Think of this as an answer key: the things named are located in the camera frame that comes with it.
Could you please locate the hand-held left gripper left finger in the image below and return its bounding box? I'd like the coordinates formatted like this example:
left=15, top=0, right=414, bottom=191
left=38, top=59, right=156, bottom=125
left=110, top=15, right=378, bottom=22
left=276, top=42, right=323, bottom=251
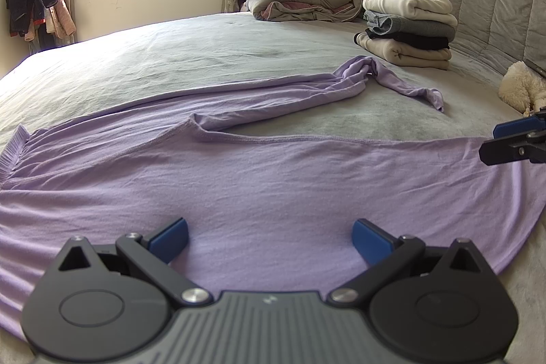
left=57, top=217, right=214, bottom=307

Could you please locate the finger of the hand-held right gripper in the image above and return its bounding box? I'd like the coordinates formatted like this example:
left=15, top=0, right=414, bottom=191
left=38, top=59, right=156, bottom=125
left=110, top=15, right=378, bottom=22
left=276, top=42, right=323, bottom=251
left=478, top=131, right=546, bottom=165
left=492, top=117, right=546, bottom=138

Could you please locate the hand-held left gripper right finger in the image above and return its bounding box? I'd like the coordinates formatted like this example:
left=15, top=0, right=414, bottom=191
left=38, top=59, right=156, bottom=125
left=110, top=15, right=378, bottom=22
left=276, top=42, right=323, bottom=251
left=328, top=218, right=489, bottom=307

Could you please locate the purple sweater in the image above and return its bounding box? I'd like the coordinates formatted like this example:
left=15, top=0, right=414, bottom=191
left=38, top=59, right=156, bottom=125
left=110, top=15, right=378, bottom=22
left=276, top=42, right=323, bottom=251
left=0, top=55, right=546, bottom=343

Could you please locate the white plush toy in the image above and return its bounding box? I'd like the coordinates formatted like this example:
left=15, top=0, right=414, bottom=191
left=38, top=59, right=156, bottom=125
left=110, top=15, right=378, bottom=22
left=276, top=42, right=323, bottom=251
left=498, top=60, right=546, bottom=117

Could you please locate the black folded garment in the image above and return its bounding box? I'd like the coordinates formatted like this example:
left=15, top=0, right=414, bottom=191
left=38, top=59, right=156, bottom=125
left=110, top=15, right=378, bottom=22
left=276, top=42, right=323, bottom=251
left=364, top=29, right=450, bottom=50

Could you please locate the grey folded garment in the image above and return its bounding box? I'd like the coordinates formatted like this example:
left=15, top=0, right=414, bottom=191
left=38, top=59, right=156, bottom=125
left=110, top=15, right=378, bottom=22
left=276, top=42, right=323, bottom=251
left=363, top=12, right=457, bottom=43

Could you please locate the beige folded garment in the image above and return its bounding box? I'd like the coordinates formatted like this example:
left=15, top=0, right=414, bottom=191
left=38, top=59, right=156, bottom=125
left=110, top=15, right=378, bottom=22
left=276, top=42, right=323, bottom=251
left=355, top=32, right=452, bottom=70

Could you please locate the grey bed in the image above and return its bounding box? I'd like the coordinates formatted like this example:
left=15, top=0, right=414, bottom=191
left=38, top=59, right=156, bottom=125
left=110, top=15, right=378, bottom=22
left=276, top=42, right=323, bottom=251
left=0, top=10, right=546, bottom=364

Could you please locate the pink hanging jacket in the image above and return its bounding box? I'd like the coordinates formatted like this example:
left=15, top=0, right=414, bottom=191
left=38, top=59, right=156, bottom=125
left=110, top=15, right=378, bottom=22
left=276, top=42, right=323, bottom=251
left=23, top=0, right=76, bottom=43

